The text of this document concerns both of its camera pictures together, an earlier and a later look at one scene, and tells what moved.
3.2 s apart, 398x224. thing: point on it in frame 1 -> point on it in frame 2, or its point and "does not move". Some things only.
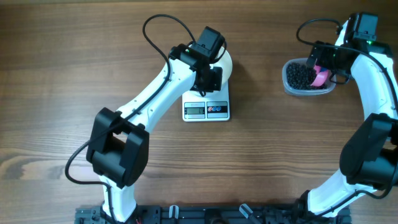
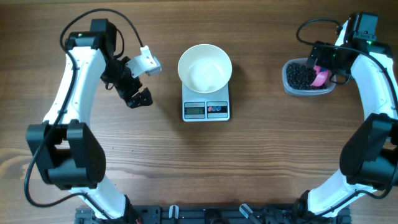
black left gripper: [215, 83] -> [134, 86]
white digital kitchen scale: [196, 108] does not move
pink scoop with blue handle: [321, 77] does not move
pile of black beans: [300, 76] does not move
